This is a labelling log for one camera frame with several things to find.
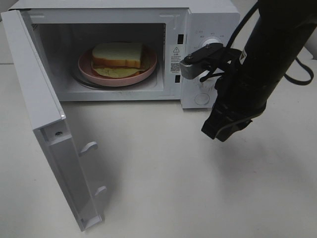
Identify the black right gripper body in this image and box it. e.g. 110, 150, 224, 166
215, 48, 267, 125

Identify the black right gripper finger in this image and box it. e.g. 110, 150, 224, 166
216, 119, 252, 142
201, 104, 228, 139

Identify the round white door button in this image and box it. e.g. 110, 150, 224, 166
195, 93, 210, 106

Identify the pink round plate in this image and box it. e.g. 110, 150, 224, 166
77, 46, 158, 87

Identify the sandwich with lettuce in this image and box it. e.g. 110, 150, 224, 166
92, 42, 143, 68

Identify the white microwave door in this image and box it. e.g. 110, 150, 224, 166
1, 10, 103, 231

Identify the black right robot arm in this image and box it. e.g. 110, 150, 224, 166
202, 0, 317, 141

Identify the upper white power knob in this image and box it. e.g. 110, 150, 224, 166
200, 36, 222, 48

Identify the glass microwave turntable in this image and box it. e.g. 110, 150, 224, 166
70, 70, 159, 91

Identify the white microwave oven body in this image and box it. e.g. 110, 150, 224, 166
8, 0, 240, 109

